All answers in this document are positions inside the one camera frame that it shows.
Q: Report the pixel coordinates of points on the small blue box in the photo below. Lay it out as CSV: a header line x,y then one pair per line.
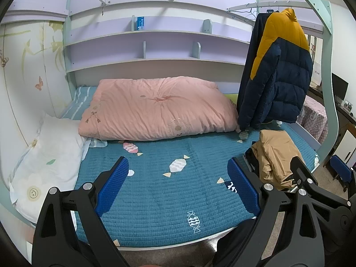
x,y
140,23

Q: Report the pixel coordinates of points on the dark navy hanging coat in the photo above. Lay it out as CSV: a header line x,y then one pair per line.
x,y
247,108

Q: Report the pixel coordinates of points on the striped blue pillow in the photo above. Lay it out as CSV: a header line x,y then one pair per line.
x,y
78,103

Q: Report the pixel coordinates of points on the desk with white cabinet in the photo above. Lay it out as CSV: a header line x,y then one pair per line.
x,y
347,141

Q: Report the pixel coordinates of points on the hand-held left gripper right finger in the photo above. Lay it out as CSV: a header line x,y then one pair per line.
x,y
244,189

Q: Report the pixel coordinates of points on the navy and yellow puffer jacket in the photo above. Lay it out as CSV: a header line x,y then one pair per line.
x,y
289,89

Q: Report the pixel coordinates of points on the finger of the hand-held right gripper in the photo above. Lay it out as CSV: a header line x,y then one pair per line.
x,y
306,175
340,168

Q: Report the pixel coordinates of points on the lavender wall shelf unit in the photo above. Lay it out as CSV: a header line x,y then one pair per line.
x,y
167,50

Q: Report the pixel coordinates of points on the white clothes rail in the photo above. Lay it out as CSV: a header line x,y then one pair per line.
x,y
250,5

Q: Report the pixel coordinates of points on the white paper bag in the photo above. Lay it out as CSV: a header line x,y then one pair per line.
x,y
316,75

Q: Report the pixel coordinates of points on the pink quilt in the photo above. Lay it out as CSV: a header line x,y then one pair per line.
x,y
155,108

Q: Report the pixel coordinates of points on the black computer monitor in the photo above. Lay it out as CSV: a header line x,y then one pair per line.
x,y
340,86

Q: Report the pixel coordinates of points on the teal quilted bed mat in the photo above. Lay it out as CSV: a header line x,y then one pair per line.
x,y
167,200

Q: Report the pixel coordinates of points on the light green cloth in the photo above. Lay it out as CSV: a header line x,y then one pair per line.
x,y
231,98

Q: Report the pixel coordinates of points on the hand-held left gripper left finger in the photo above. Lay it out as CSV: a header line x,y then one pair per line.
x,y
112,186

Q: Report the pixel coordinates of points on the pink checkered cloth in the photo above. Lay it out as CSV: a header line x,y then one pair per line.
x,y
314,116

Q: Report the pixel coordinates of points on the pale green bunk bed frame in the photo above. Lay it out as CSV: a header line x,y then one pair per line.
x,y
329,103

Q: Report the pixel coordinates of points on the white pillow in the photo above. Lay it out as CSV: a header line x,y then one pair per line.
x,y
50,155

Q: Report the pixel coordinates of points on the tan button-up jacket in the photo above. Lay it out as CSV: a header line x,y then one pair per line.
x,y
278,153

